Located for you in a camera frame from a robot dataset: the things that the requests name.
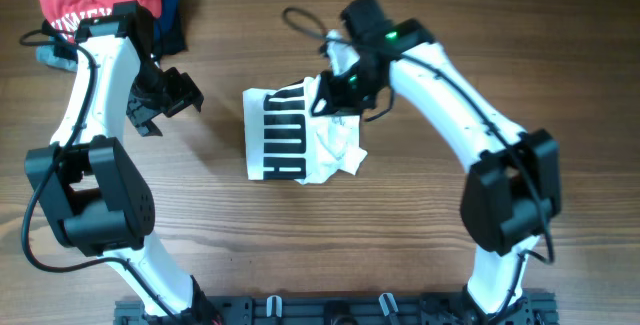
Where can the black folded garment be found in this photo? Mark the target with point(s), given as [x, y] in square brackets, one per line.
[172, 42]

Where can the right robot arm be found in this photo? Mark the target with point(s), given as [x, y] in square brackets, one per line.
[512, 189]

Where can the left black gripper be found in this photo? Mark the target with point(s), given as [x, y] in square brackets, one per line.
[185, 94]

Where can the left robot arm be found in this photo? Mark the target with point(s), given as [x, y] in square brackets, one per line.
[93, 197]

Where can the white t-shirt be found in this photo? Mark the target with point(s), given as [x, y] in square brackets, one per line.
[284, 141]

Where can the navy blue folded garment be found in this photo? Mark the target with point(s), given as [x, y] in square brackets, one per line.
[165, 22]

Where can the light blue folded jeans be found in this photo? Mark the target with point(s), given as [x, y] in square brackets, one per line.
[57, 55]

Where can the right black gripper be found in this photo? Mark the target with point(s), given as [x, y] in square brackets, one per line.
[339, 103]

